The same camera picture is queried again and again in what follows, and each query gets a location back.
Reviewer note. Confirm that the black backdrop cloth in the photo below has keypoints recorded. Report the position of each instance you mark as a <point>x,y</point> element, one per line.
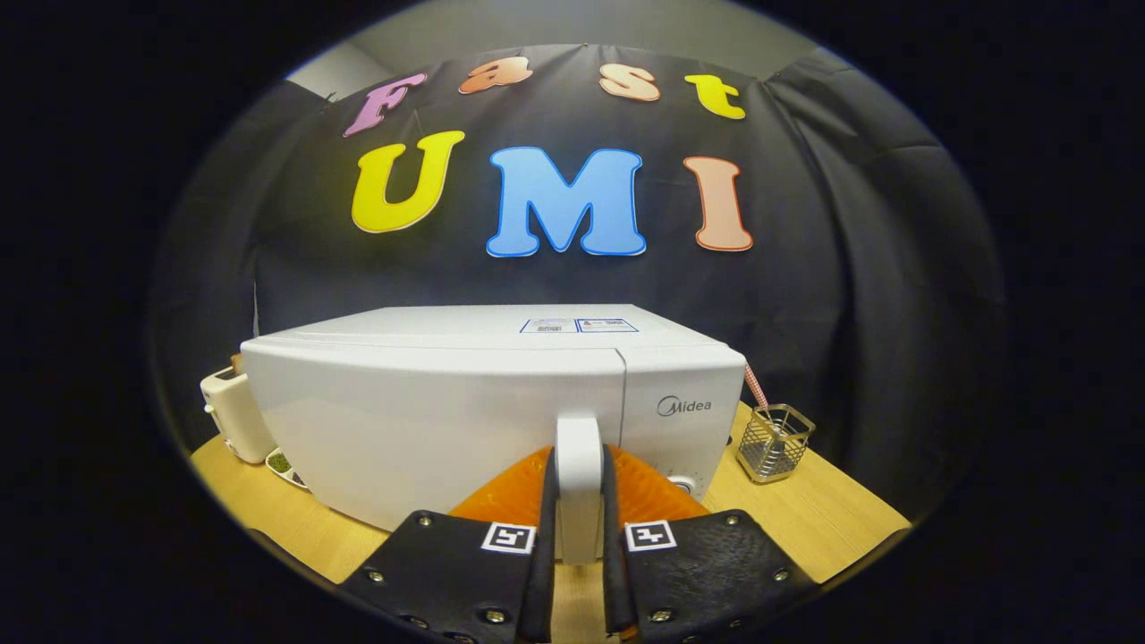
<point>850,268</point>

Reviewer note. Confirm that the white microwave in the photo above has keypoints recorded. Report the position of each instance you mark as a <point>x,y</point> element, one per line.
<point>402,420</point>

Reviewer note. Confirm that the white divided dish of beans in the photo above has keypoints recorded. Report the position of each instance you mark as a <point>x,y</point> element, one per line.
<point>280,462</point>

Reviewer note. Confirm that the pink striped straw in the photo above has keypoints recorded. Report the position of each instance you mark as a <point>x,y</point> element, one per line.
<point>754,389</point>

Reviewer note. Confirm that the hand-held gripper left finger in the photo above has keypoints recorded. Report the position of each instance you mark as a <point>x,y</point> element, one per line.
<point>547,537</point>

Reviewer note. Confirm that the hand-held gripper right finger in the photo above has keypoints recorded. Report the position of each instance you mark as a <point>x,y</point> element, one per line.
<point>612,555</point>

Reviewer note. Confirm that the cream toaster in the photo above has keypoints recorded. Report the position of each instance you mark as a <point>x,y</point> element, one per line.
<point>233,416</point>

